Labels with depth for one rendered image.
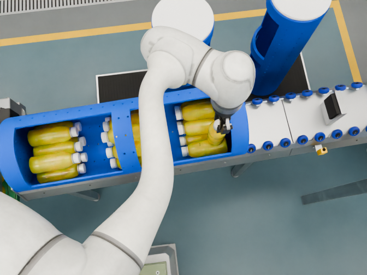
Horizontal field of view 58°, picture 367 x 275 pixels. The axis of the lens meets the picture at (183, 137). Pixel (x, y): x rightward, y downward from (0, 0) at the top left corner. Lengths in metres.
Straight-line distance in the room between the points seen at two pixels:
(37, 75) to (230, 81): 2.24
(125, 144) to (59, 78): 1.65
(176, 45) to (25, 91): 2.12
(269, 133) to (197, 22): 0.59
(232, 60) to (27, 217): 0.49
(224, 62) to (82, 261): 0.48
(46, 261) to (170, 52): 0.49
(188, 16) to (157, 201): 1.13
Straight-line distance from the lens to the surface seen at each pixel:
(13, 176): 1.31
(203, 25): 1.56
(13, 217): 0.56
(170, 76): 0.77
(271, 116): 1.53
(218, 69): 0.74
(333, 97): 1.48
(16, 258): 0.53
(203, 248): 2.34
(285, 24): 1.69
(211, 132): 1.18
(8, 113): 1.60
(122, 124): 1.17
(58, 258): 0.52
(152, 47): 0.81
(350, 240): 2.58
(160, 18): 1.58
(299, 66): 2.58
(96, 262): 0.52
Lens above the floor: 2.33
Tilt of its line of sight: 75 degrees down
